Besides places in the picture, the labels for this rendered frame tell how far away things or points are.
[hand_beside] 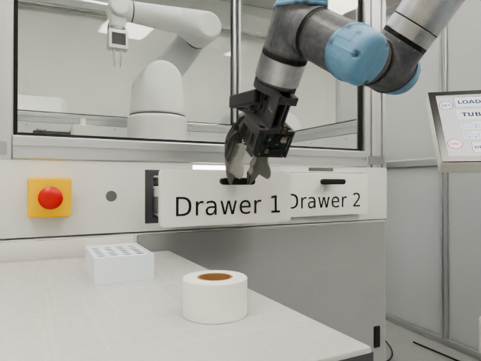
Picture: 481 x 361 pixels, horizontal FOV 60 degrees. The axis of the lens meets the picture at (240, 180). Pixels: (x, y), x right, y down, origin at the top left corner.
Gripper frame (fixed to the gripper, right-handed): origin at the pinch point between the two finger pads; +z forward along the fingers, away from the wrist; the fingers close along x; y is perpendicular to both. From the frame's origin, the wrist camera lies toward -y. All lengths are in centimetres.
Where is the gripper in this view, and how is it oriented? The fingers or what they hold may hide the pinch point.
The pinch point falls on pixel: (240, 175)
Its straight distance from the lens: 80.7
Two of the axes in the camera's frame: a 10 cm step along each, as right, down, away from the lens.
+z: -2.6, 8.2, 5.0
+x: 8.9, 0.0, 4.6
